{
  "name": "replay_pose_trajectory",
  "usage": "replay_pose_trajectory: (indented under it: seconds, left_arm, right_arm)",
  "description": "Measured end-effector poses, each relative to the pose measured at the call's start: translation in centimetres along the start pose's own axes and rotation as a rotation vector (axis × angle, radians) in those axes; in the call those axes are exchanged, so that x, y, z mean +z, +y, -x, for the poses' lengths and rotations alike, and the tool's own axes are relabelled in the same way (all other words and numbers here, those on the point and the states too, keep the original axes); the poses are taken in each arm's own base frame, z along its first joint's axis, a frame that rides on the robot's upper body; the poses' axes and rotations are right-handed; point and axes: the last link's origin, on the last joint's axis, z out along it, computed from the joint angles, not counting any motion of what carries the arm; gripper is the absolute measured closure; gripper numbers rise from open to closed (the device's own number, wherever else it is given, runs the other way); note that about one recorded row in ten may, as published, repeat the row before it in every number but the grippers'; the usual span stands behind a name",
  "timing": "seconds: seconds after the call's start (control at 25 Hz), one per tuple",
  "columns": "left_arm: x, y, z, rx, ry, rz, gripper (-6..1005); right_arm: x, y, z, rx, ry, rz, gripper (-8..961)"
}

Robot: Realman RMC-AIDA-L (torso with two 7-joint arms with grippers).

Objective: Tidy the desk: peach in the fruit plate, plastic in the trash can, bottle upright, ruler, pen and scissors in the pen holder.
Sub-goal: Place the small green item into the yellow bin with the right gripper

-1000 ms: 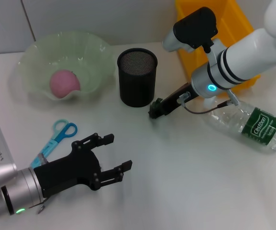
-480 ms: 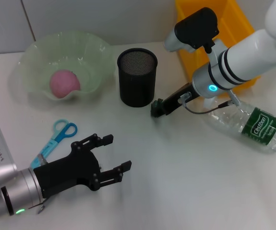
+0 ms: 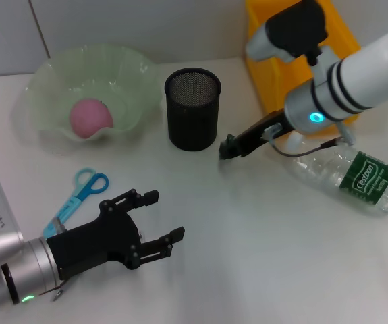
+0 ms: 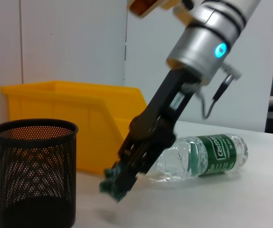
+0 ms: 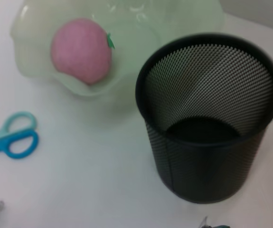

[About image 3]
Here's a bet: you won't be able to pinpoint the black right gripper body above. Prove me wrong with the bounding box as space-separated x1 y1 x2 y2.
235 109 296 159

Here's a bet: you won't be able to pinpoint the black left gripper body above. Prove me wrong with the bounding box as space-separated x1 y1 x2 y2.
45 198 144 281

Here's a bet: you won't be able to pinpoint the green plastic wrapper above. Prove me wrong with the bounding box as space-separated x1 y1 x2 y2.
218 134 237 162

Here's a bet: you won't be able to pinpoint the blue scissors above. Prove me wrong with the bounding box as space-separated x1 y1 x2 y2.
42 167 109 237

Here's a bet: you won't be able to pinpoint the pink toy peach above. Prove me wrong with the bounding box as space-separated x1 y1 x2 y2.
70 97 114 139

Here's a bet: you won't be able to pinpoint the clear green-label water bottle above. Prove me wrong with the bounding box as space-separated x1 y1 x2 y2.
283 131 388 215

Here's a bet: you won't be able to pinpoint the black mesh pen holder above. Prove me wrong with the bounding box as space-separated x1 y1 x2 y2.
164 67 222 152

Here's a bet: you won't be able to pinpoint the silver pen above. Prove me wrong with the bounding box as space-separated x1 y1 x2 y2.
52 283 70 302

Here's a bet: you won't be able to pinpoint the pale green glass fruit plate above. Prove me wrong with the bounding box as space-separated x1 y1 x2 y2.
13 42 163 144

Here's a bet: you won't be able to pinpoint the yellow plastic bin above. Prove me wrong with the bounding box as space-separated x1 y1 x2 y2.
246 0 363 126

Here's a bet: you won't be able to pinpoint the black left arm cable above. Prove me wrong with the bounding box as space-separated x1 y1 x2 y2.
38 285 67 298

